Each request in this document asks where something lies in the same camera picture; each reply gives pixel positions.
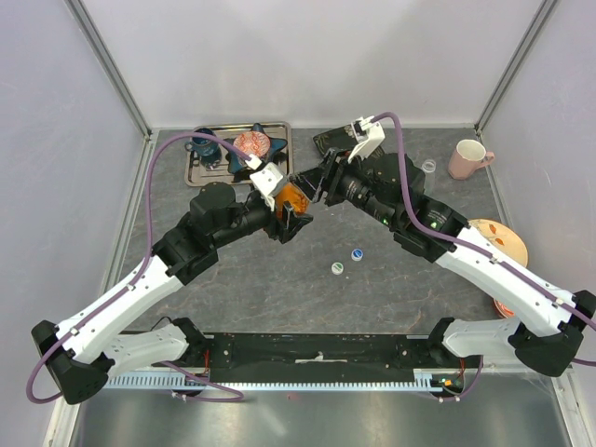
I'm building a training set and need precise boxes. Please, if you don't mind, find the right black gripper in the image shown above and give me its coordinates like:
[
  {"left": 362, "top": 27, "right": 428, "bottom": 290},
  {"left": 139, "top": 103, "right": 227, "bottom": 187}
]
[{"left": 290, "top": 144, "right": 400, "bottom": 228}]

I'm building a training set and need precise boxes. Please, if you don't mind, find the orange juice bottle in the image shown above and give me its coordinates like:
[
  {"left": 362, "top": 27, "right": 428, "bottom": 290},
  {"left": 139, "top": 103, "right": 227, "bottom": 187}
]
[{"left": 275, "top": 182, "right": 309, "bottom": 219}]

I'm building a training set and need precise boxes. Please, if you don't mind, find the green white bottle cap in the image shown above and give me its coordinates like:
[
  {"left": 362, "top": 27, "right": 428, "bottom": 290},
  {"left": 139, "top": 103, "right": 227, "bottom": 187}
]
[{"left": 331, "top": 262, "right": 344, "bottom": 276}]

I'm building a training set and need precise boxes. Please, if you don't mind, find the blue white bottle cap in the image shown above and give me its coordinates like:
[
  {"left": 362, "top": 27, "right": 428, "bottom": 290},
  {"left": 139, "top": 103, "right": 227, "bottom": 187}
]
[{"left": 350, "top": 249, "right": 364, "bottom": 262}]

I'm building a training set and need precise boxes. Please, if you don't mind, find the clear Pocari Sweat bottle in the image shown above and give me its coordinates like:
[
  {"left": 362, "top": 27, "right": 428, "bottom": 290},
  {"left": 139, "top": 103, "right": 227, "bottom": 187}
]
[{"left": 421, "top": 159, "right": 437, "bottom": 195}]

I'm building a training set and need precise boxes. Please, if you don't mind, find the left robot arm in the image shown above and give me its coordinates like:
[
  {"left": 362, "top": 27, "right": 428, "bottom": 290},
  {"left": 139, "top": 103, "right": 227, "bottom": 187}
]
[{"left": 32, "top": 183, "right": 312, "bottom": 404}]

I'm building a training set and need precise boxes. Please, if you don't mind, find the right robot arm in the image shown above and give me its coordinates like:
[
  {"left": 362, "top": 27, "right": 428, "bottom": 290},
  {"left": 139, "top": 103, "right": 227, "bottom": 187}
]
[{"left": 291, "top": 148, "right": 595, "bottom": 377}]

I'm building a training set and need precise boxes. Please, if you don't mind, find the black floral rectangular plate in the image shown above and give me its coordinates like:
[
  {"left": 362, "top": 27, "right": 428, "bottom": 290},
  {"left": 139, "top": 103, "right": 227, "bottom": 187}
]
[{"left": 313, "top": 122, "right": 357, "bottom": 158}]

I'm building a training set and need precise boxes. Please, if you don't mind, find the orange patterned bowl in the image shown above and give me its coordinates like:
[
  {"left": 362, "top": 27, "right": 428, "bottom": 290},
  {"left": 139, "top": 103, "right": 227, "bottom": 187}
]
[{"left": 233, "top": 130, "right": 271, "bottom": 158}]

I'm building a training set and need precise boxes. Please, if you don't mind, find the blue mug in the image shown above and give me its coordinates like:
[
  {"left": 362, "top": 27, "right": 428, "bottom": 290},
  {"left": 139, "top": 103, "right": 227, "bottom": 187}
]
[{"left": 184, "top": 136, "right": 222, "bottom": 165}]

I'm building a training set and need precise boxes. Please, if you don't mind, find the metal tray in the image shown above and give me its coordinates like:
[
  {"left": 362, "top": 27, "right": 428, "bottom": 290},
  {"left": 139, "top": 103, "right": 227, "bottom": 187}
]
[{"left": 184, "top": 120, "right": 293, "bottom": 188}]

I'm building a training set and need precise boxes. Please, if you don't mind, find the pink mug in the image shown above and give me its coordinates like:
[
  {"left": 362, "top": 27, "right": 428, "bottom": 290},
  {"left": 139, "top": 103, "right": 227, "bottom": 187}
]
[{"left": 448, "top": 139, "right": 495, "bottom": 180}]

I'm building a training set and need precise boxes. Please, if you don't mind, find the beige bird plate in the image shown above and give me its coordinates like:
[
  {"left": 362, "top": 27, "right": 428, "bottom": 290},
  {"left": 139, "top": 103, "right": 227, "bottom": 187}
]
[{"left": 469, "top": 219, "right": 529, "bottom": 267}]

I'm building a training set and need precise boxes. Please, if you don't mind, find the red white patterned bowl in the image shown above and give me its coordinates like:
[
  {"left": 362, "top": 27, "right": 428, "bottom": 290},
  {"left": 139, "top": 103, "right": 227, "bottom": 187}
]
[{"left": 494, "top": 300, "right": 515, "bottom": 318}]

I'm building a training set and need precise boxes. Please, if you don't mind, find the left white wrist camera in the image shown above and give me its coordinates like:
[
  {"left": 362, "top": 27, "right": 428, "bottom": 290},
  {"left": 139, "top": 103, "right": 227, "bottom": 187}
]
[{"left": 247, "top": 155, "right": 288, "bottom": 211}]

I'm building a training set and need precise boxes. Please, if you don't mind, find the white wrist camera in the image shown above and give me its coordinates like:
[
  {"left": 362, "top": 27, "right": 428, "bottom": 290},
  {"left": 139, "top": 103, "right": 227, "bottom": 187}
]
[
  {"left": 247, "top": 155, "right": 288, "bottom": 211},
  {"left": 347, "top": 115, "right": 386, "bottom": 163}
]

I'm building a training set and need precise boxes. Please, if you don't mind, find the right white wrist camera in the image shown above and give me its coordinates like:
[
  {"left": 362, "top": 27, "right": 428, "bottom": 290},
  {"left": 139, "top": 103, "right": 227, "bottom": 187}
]
[{"left": 347, "top": 115, "right": 386, "bottom": 163}]

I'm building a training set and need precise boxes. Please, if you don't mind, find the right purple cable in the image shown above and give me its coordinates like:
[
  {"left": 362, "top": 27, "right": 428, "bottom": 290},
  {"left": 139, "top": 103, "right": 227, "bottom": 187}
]
[{"left": 372, "top": 111, "right": 596, "bottom": 367}]

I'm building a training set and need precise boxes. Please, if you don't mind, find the purple cable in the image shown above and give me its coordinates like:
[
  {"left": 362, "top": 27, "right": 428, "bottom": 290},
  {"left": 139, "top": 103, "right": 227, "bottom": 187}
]
[
  {"left": 25, "top": 130, "right": 262, "bottom": 403},
  {"left": 372, "top": 111, "right": 596, "bottom": 367}
]

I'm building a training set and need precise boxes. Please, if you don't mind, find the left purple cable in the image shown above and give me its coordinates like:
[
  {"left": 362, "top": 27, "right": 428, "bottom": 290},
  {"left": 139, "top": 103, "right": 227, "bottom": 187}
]
[{"left": 25, "top": 130, "right": 262, "bottom": 403}]

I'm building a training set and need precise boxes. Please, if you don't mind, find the slotted cable duct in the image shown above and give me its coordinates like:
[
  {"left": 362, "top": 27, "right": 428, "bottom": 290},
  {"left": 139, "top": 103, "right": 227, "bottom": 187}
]
[{"left": 104, "top": 370, "right": 467, "bottom": 391}]

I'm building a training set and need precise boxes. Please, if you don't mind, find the right aluminium frame post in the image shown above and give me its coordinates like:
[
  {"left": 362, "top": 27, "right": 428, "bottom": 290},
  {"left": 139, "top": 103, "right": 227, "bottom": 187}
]
[{"left": 474, "top": 0, "right": 559, "bottom": 138}]

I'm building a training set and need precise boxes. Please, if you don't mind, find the aluminium frame post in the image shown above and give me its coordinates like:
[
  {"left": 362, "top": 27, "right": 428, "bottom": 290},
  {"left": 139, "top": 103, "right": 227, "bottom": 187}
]
[
  {"left": 64, "top": 0, "right": 153, "bottom": 140},
  {"left": 474, "top": 0, "right": 559, "bottom": 138}
]

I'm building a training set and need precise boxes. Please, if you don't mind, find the left aluminium frame post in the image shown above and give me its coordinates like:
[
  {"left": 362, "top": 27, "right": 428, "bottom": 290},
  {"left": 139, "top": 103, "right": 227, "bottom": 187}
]
[{"left": 64, "top": 0, "right": 153, "bottom": 140}]

